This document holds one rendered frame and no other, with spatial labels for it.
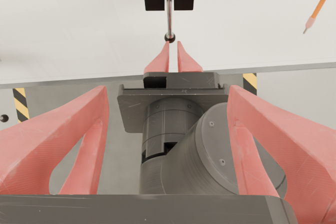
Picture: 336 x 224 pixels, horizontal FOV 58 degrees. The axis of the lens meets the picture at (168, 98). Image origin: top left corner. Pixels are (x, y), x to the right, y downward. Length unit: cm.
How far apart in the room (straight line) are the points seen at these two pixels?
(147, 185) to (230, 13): 26
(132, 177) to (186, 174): 140
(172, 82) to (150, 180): 9
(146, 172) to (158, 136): 3
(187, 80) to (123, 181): 135
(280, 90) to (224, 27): 105
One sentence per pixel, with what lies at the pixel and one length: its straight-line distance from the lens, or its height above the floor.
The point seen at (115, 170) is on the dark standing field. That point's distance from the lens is 158.
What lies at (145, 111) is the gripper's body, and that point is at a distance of 28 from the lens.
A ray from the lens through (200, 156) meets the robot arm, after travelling 17.
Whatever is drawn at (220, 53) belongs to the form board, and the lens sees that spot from 48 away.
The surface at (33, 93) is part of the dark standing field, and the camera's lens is 160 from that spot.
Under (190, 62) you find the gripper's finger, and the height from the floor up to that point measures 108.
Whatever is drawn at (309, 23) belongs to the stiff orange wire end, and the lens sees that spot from 29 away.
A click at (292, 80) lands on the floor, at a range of 146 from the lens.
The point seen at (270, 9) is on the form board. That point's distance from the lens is 42.
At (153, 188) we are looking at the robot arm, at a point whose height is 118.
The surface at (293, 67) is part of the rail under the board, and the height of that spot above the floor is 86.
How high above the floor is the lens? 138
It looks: 77 degrees down
